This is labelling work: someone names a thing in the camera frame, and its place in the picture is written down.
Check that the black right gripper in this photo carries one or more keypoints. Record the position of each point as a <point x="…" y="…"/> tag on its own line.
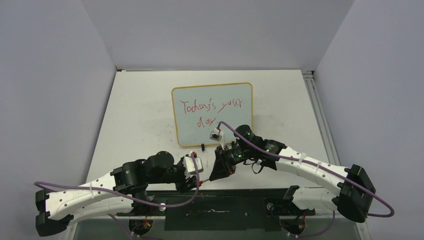
<point x="223" y="167"/>

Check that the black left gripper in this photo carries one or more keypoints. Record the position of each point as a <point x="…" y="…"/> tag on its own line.
<point x="185" y="184"/>

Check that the yellow framed whiteboard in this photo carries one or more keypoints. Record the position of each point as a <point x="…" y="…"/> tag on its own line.
<point x="199" y="109"/>

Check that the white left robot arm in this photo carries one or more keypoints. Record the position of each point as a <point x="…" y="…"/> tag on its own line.
<point x="121" y="191"/>

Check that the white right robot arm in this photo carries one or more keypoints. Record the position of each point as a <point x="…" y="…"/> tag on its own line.
<point x="348" y="190"/>

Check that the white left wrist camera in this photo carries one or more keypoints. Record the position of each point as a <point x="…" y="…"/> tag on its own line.
<point x="192" y="164"/>

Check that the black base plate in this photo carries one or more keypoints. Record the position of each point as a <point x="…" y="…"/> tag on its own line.
<point x="223" y="210"/>

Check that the aluminium front frame rail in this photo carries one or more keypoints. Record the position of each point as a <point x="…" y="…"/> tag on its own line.
<point x="324" y="225"/>

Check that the aluminium right side rail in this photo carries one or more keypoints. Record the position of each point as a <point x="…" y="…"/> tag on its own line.
<point x="329" y="145"/>

